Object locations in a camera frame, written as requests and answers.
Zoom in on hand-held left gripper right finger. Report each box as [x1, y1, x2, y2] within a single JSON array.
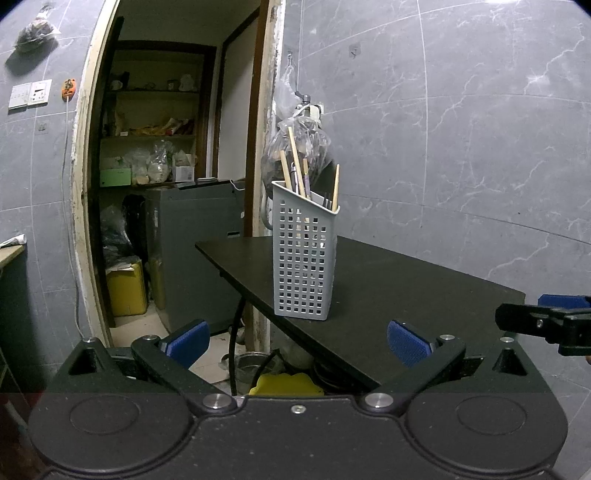
[[358, 319, 553, 415]]

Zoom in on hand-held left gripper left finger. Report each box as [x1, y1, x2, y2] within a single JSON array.
[[50, 318, 237, 415]]

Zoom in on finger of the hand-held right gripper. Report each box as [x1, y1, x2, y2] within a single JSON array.
[[537, 294, 591, 311], [495, 302, 571, 336]]

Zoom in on white perforated utensil basket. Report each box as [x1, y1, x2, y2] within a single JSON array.
[[271, 180, 342, 321]]

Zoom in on steel bowl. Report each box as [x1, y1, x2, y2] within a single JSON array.
[[219, 351, 278, 384]]

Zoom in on yellow plastic container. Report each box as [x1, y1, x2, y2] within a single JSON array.
[[105, 258, 149, 318]]

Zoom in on yellow plastic basin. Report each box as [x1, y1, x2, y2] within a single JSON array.
[[249, 373, 324, 397]]

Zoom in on grey cabinet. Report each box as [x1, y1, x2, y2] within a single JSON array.
[[145, 180, 247, 324]]

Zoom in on black plastic bag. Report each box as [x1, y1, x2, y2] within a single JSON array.
[[99, 205, 139, 268]]

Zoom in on clear bag of food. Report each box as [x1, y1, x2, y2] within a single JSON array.
[[145, 141, 174, 185]]

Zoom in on light green box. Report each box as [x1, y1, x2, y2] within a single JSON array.
[[99, 168, 133, 188]]

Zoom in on wooden side counter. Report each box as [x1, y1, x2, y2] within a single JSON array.
[[0, 242, 26, 268]]

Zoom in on clear hanging plastic bag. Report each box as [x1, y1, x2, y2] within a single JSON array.
[[261, 65, 333, 199]]

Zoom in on snack packets on shelf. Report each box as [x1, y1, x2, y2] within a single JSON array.
[[115, 117, 197, 137]]

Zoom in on wooden shelf unit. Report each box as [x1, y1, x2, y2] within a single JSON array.
[[99, 41, 218, 190]]

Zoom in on white hose loop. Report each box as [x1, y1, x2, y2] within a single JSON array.
[[259, 191, 278, 232]]

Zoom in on pale door frame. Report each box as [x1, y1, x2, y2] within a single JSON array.
[[69, 0, 287, 352]]

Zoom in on wall tap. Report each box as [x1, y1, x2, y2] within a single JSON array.
[[293, 92, 324, 121]]

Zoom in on white wall switch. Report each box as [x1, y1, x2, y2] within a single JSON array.
[[8, 79, 52, 112]]

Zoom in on dark bag on wall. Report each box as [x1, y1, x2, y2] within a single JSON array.
[[14, 2, 63, 54]]

